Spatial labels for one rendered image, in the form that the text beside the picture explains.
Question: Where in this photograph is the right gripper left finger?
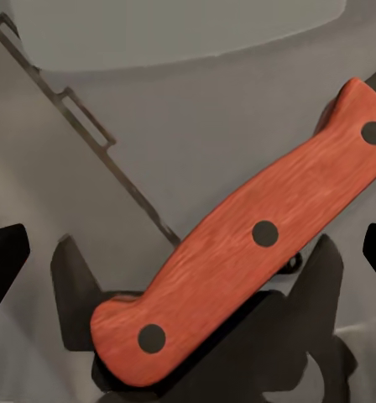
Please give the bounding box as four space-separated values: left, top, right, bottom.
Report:
0 223 30 303

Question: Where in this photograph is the parer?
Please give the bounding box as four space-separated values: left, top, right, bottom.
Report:
90 73 376 387

